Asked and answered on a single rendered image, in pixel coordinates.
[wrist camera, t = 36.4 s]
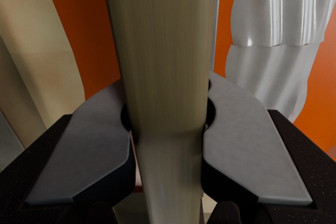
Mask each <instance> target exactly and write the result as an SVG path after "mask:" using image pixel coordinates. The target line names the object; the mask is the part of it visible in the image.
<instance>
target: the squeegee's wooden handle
mask: <svg viewBox="0 0 336 224"><path fill-rule="evenodd" d="M105 2H106V7H107V12H108V17H109V22H110V27H111V32H112V37H113V42H114V47H115V52H116V58H117V63H118V68H119V73H120V78H121V83H122V88H123V93H124V98H125V103H126V108H127V113H128V118H129V123H130V128H131V134H132V139H133V144H134V149H135V154H136V159H137V164H138V169H139V174H140V179H141V184H142V189H143V194H144V199H145V204H146V210H147V215H148V220H149V224H199V220H200V205H201V191H202V186H201V170H202V151H203V136H204V132H205V130H206V117H207V103H208V88H209V74H210V59H211V44H212V30H213V15H214V0H105Z"/></svg>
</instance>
